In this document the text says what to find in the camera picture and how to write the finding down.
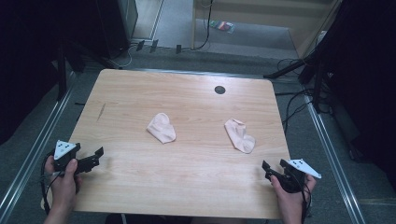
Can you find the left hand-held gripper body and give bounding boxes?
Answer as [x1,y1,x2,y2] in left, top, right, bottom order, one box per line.
[53,139,81,173]

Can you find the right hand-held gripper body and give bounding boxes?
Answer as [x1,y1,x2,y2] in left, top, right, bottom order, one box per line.
[275,158,322,194]

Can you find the pink sock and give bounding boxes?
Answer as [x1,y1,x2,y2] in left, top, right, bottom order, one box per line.
[146,112,177,145]
[223,118,257,155]

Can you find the person's right hand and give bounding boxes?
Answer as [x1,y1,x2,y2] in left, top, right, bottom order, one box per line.
[270,175,318,215]

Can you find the person's left hand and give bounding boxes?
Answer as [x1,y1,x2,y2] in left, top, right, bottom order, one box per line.
[44,155,82,213]

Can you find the black metal stand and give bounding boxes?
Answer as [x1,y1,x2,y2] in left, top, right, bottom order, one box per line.
[262,49,332,114]
[56,40,87,101]

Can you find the black curtain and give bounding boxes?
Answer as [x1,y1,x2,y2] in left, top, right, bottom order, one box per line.
[0,0,106,146]
[323,0,396,190]

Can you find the black cabinet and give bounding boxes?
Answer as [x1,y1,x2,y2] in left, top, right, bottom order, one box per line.
[95,0,139,60]

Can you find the colourful packet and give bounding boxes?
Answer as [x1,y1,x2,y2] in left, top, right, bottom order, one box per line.
[209,20,235,35]

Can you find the right hand-held gripper cable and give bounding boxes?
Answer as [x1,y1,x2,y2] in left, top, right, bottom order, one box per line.
[292,172,313,223]

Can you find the hand-held gripper cable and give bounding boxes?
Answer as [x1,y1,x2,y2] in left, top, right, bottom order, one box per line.
[292,172,313,223]
[39,150,64,217]

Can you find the metal floor rail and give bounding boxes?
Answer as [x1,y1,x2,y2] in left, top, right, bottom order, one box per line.
[0,70,77,218]
[303,92,366,224]

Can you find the left hand-held gripper cable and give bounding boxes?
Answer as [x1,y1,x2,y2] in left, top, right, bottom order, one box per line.
[39,150,64,217]

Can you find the black floor cables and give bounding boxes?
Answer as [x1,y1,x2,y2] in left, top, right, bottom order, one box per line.
[274,57,332,133]

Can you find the white cable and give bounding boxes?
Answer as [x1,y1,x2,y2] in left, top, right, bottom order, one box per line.
[108,43,134,70]

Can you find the light wooden frame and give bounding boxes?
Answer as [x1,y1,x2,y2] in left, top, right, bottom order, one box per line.
[191,0,344,59]

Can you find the black hanging cable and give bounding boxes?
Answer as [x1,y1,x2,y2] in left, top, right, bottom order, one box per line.
[193,0,215,51]

